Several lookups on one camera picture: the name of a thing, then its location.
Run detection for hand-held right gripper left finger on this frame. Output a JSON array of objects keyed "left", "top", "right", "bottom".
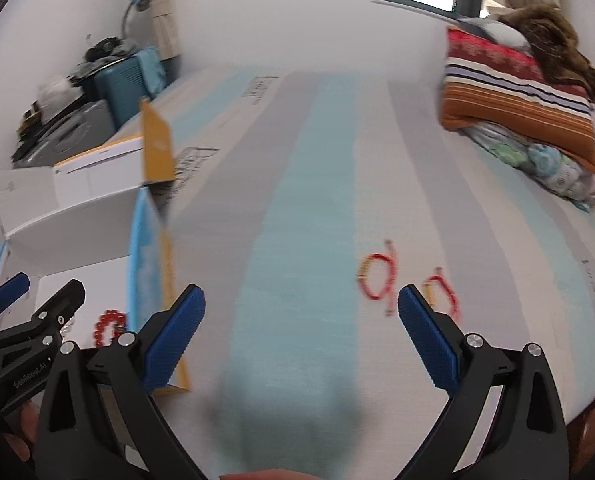
[{"left": 28, "top": 284, "right": 213, "bottom": 480}]

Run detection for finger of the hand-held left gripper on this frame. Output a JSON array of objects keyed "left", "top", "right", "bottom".
[
  {"left": 0, "top": 272, "right": 31, "bottom": 322},
  {"left": 26, "top": 279, "right": 87, "bottom": 334}
]

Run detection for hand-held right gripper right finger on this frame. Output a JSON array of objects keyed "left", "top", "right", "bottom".
[{"left": 392, "top": 284, "right": 571, "bottom": 480}]

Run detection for red bead bracelet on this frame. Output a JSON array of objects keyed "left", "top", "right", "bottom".
[{"left": 92, "top": 310, "right": 128, "bottom": 348}]

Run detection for red cord bracelet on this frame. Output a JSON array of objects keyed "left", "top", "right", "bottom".
[
  {"left": 357, "top": 239, "right": 401, "bottom": 317},
  {"left": 422, "top": 267, "right": 462, "bottom": 322}
]

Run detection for white cardboard box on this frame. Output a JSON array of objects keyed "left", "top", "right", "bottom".
[{"left": 0, "top": 99, "right": 194, "bottom": 471}]

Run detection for person's left hand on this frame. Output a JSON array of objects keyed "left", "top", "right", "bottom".
[{"left": 0, "top": 402, "right": 41, "bottom": 463}]

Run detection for grey suitcase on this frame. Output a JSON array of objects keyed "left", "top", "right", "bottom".
[{"left": 15, "top": 100, "right": 117, "bottom": 169}]

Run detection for striped bed mattress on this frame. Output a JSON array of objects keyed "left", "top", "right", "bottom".
[{"left": 168, "top": 62, "right": 595, "bottom": 480}]

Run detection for floral quilt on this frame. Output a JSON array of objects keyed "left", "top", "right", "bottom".
[{"left": 460, "top": 110, "right": 595, "bottom": 217}]

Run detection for teal suitcase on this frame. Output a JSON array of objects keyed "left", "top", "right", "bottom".
[{"left": 92, "top": 47, "right": 169, "bottom": 132}]

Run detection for light blue cloth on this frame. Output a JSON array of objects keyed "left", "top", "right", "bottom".
[{"left": 138, "top": 47, "right": 169, "bottom": 102}]

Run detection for dark bag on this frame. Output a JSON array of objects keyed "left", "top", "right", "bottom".
[{"left": 68, "top": 35, "right": 138, "bottom": 82}]

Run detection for striped folded blankets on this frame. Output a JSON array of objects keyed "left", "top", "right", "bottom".
[{"left": 437, "top": 25, "right": 595, "bottom": 174}]

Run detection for blue desk lamp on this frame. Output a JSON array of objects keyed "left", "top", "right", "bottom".
[{"left": 120, "top": 0, "right": 151, "bottom": 44}]

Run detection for brown fur blanket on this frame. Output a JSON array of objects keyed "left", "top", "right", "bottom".
[{"left": 497, "top": 4, "right": 595, "bottom": 102}]

